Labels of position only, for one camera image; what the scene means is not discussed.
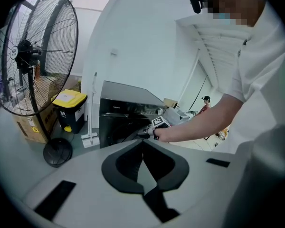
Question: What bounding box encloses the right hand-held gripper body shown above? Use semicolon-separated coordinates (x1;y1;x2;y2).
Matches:
137;115;171;140

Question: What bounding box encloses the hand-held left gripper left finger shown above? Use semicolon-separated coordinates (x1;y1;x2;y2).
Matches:
101;139;145;194

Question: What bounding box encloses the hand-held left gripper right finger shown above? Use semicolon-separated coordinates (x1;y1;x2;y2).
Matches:
142;139;190;191

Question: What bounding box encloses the person's right forearm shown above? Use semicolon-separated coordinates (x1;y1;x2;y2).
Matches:
168;93;247;143

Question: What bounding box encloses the black washing machine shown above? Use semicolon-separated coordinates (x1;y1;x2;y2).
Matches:
99;80;169;149

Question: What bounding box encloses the person's right hand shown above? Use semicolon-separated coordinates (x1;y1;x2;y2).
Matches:
153;126;173;143

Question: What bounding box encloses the small brown cardboard piece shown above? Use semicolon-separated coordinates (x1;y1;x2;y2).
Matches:
163;98;179;109

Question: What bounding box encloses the white flat mop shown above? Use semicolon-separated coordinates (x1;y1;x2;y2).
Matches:
81;72;100;149

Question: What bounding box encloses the black bin with yellow lid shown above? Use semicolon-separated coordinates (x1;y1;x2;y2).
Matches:
51;89;88;134

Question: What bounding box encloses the brown cardboard box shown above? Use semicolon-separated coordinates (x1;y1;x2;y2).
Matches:
13;101;59;144

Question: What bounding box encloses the person in white shirt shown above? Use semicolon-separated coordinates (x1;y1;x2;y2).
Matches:
224;2;285;228

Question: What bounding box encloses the white wall pipe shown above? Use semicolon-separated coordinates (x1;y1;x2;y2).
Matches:
178;48;201;105

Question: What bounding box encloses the black pedestal fan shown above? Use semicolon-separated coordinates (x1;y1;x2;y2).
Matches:
0;0;79;168

